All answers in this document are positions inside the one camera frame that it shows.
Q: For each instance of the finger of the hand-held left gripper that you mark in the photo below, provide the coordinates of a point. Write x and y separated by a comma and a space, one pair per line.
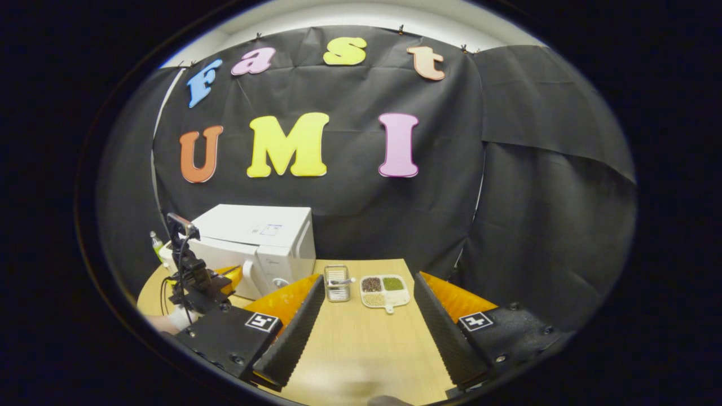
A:
230, 279

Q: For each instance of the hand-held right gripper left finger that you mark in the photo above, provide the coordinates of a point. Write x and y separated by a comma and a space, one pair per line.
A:
293, 338

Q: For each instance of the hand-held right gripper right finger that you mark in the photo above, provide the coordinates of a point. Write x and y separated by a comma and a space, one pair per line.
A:
445, 332

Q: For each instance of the white microwave oven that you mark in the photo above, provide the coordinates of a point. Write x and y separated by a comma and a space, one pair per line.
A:
254, 225

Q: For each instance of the white toaster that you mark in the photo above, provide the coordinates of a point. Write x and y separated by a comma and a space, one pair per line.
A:
166, 256

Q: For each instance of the green drink bottle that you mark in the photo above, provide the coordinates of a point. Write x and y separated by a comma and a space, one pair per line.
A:
156, 243

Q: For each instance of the white divided dish of beans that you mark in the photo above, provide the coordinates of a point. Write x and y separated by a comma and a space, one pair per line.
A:
384, 292

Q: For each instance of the metal spoon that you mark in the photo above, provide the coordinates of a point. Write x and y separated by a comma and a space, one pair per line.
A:
344, 281

